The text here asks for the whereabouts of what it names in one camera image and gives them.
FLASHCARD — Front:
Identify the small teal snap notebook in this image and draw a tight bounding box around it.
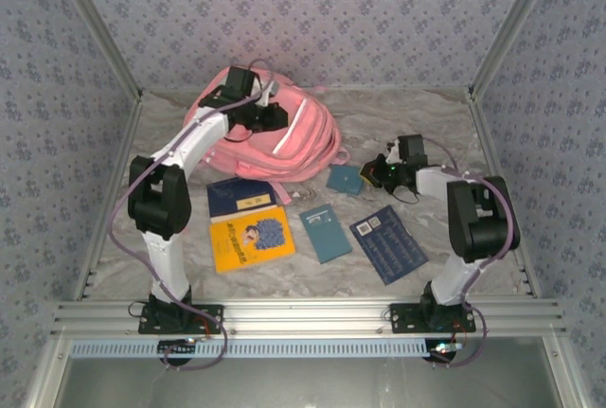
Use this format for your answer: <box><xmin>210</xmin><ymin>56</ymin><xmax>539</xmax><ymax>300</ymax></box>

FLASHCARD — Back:
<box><xmin>325</xmin><ymin>164</ymin><xmax>366</xmax><ymax>199</ymax></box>

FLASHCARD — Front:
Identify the pink backpack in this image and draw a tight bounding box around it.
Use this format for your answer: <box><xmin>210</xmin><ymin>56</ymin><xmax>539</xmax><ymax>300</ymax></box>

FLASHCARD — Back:
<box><xmin>183</xmin><ymin>66</ymin><xmax>351</xmax><ymax>205</ymax></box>

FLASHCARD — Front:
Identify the navy book with yellow label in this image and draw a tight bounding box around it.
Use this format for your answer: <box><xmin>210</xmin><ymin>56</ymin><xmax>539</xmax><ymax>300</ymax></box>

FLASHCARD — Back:
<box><xmin>206</xmin><ymin>178</ymin><xmax>280</xmax><ymax>220</ymax></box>

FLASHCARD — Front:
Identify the yellow cartoon cover book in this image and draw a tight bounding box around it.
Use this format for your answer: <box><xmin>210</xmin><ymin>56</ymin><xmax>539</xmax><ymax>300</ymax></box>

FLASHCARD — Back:
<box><xmin>208</xmin><ymin>205</ymin><xmax>297</xmax><ymax>275</ymax></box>

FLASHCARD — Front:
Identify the teal paperback book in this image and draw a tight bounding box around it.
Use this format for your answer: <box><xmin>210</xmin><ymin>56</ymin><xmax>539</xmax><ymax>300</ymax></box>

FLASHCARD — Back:
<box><xmin>298</xmin><ymin>204</ymin><xmax>354</xmax><ymax>265</ymax></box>

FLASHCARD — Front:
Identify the dark blue printed book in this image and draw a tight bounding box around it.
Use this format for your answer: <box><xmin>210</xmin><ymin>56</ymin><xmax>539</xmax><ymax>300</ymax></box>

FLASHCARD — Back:
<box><xmin>348</xmin><ymin>204</ymin><xmax>430</xmax><ymax>287</ymax></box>

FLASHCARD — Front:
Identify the small control board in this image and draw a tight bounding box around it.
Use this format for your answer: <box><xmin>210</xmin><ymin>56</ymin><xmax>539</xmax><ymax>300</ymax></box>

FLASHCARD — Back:
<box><xmin>157</xmin><ymin>339</ymin><xmax>198</xmax><ymax>365</ymax></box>
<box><xmin>425</xmin><ymin>340</ymin><xmax>465</xmax><ymax>363</ymax></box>

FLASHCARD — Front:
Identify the grey metal lower panel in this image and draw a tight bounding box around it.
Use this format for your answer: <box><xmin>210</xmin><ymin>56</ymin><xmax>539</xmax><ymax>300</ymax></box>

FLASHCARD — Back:
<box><xmin>26</xmin><ymin>336</ymin><xmax>586</xmax><ymax>408</ymax></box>

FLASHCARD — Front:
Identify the aluminium side rail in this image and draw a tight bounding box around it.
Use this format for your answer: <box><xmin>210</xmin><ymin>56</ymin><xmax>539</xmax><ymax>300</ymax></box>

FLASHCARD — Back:
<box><xmin>466</xmin><ymin>93</ymin><xmax>544</xmax><ymax>299</ymax></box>
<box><xmin>73</xmin><ymin>95</ymin><xmax>146</xmax><ymax>303</ymax></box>

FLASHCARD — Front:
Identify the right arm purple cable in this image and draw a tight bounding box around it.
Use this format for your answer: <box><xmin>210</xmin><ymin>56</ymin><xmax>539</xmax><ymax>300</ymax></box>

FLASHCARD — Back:
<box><xmin>420</xmin><ymin>135</ymin><xmax>517</xmax><ymax>308</ymax></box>

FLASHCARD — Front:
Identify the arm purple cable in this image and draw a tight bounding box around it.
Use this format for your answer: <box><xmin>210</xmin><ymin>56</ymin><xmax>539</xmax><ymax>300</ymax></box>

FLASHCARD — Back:
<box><xmin>107</xmin><ymin>58</ymin><xmax>278</xmax><ymax>305</ymax></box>
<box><xmin>420</xmin><ymin>135</ymin><xmax>517</xmax><ymax>308</ymax></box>

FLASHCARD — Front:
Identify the right black mount plate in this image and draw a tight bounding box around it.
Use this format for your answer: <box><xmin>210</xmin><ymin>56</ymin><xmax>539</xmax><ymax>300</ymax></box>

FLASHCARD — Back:
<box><xmin>388</xmin><ymin>302</ymin><xmax>477</xmax><ymax>334</ymax></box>

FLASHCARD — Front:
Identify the black mount plate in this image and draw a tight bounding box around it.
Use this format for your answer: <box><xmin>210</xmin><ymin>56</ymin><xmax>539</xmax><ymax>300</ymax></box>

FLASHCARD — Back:
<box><xmin>137</xmin><ymin>303</ymin><xmax>224</xmax><ymax>335</ymax></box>
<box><xmin>388</xmin><ymin>302</ymin><xmax>477</xmax><ymax>334</ymax></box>

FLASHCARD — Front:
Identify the aluminium frame post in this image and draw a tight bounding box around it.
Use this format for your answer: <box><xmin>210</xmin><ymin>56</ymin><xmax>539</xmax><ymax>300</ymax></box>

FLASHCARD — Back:
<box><xmin>466</xmin><ymin>0</ymin><xmax>567</xmax><ymax>101</ymax></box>
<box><xmin>46</xmin><ymin>0</ymin><xmax>146</xmax><ymax>101</ymax></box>

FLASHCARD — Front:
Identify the long aluminium base rail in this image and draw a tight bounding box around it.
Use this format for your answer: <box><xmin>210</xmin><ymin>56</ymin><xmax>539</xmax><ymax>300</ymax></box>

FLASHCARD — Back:
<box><xmin>50</xmin><ymin>297</ymin><xmax>568</xmax><ymax>339</ymax></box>

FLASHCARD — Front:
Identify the light blue slotted cable duct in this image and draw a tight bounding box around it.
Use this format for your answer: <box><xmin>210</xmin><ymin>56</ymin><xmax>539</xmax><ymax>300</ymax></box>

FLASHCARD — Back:
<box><xmin>69</xmin><ymin>337</ymin><xmax>468</xmax><ymax>360</ymax></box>

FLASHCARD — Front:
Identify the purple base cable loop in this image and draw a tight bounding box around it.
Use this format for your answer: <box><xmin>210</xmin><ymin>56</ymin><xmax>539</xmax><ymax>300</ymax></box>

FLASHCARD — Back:
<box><xmin>428</xmin><ymin>301</ymin><xmax>487</xmax><ymax>370</ymax></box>
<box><xmin>141</xmin><ymin>315</ymin><xmax>229</xmax><ymax>371</ymax></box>

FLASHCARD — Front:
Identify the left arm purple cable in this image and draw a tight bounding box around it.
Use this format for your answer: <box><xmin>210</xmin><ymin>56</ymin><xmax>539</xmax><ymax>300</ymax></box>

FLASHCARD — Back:
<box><xmin>107</xmin><ymin>58</ymin><xmax>278</xmax><ymax>305</ymax></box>

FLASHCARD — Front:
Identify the left black mount plate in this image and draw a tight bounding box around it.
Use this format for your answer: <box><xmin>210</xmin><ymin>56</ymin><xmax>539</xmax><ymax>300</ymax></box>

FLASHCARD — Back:
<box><xmin>137</xmin><ymin>303</ymin><xmax>224</xmax><ymax>335</ymax></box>

